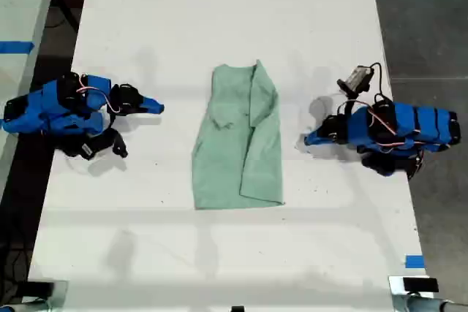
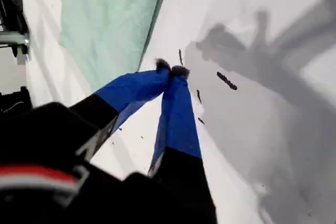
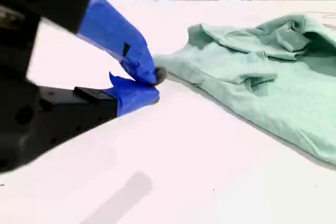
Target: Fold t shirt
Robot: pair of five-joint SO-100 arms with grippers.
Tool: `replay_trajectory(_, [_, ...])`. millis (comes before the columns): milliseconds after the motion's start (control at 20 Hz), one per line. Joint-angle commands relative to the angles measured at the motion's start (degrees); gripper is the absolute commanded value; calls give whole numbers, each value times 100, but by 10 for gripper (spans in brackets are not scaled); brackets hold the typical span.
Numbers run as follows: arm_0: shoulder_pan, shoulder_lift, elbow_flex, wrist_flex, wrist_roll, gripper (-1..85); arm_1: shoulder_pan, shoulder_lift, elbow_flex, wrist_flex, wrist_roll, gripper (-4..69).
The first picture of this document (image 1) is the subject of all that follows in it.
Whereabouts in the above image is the pale green t-shirt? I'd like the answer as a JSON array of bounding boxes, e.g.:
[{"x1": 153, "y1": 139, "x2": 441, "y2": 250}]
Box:
[{"x1": 191, "y1": 58, "x2": 286, "y2": 211}]

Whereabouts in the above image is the long blue tape strip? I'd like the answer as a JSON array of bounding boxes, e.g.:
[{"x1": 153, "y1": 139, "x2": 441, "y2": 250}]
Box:
[{"x1": 0, "y1": 41, "x2": 36, "y2": 54}]

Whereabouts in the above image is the white side table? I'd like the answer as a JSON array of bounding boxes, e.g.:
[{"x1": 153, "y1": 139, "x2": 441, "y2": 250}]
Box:
[{"x1": 0, "y1": 0, "x2": 61, "y2": 196}]

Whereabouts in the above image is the short blue tape strip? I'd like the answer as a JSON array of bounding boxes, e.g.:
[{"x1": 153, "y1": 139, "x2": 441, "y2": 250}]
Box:
[{"x1": 404, "y1": 254, "x2": 426, "y2": 270}]

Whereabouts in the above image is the metal clamp plate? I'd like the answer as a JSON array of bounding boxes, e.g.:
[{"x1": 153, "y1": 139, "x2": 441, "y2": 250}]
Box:
[
  {"x1": 45, "y1": 278, "x2": 69, "y2": 308},
  {"x1": 388, "y1": 275, "x2": 437, "y2": 312}
]

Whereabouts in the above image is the small black box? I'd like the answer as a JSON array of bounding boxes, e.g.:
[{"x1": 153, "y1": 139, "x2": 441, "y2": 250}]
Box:
[
  {"x1": 24, "y1": 280, "x2": 56, "y2": 300},
  {"x1": 402, "y1": 277, "x2": 439, "y2": 294}
]

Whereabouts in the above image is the grey metal pipe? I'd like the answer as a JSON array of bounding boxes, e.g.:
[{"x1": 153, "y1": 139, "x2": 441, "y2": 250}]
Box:
[
  {"x1": 404, "y1": 295, "x2": 468, "y2": 312},
  {"x1": 0, "y1": 300, "x2": 52, "y2": 312}
]

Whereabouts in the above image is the red white servo wire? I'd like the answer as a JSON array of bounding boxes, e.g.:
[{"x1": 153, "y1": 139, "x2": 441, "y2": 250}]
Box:
[
  {"x1": 365, "y1": 103, "x2": 407, "y2": 149},
  {"x1": 75, "y1": 74, "x2": 121, "y2": 114}
]

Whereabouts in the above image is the black camera stalk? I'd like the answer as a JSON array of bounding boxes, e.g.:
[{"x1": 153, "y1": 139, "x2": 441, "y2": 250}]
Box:
[{"x1": 342, "y1": 91, "x2": 360, "y2": 116}]

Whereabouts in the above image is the grey black camera box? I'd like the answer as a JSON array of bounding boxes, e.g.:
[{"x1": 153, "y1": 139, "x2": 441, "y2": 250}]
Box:
[{"x1": 337, "y1": 65, "x2": 377, "y2": 96}]

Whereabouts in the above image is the black camera box white label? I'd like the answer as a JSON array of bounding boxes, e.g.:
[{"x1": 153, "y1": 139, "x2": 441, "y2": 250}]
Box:
[{"x1": 54, "y1": 128, "x2": 129, "y2": 161}]

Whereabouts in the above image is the black camera cable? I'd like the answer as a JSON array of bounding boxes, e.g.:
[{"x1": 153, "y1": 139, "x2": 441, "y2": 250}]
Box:
[{"x1": 368, "y1": 62, "x2": 395, "y2": 108}]

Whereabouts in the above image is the black floor cable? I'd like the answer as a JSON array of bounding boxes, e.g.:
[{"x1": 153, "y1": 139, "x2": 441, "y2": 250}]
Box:
[{"x1": 44, "y1": 0, "x2": 80, "y2": 32}]

